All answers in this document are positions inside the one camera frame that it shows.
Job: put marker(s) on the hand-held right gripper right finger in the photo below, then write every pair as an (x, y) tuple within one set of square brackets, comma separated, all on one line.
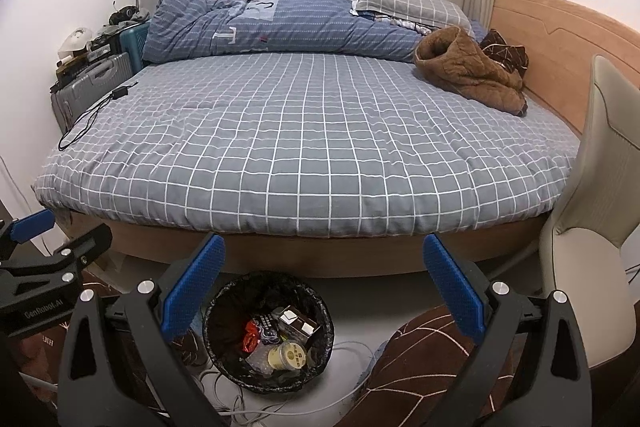
[(455, 292)]

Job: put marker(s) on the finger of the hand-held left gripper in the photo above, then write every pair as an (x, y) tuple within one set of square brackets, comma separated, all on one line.
[(90, 243), (35, 224)]

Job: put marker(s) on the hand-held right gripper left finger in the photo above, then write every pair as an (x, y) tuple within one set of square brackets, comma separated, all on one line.
[(192, 287)]

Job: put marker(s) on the black-lined trash bin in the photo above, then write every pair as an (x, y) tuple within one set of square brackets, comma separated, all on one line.
[(225, 307)]

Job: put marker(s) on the red plastic bag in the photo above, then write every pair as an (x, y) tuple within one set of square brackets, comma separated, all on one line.
[(251, 339)]

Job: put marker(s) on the cream yoghurt cup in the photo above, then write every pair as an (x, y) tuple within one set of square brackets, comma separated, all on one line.
[(287, 357)]

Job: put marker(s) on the brown chocolate box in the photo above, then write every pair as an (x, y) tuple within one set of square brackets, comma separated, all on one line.
[(307, 332)]

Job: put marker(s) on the white square paper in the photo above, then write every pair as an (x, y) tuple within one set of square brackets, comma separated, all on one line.
[(289, 317)]

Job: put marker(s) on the beige chair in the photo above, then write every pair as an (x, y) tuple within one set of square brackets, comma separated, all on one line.
[(590, 282)]

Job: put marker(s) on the grey suitcase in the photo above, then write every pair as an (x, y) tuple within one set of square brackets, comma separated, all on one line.
[(85, 92)]

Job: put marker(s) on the stack of dark boxes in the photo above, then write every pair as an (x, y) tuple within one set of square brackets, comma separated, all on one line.
[(95, 52)]

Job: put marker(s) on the bed with grey checked sheet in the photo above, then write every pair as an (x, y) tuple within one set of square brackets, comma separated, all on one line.
[(300, 132)]

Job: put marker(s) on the white round object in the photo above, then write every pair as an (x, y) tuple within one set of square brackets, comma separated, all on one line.
[(76, 39)]

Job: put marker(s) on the teal suitcase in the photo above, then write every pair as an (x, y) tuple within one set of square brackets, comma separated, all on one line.
[(131, 47)]

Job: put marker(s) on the brown fleece jacket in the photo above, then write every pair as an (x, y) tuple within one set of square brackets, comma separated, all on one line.
[(465, 67)]

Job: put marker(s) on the pile of dark items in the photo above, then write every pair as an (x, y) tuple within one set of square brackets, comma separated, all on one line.
[(127, 13)]

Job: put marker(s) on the dark brown patterned cloth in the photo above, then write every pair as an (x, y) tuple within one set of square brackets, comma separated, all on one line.
[(505, 52)]

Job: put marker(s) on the wooden headboard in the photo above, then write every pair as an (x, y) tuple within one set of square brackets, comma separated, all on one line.
[(550, 37)]

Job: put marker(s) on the blue plaid cloth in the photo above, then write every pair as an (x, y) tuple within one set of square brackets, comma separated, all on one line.
[(400, 23)]

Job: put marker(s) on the blue quilt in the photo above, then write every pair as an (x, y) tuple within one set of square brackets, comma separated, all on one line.
[(300, 22)]

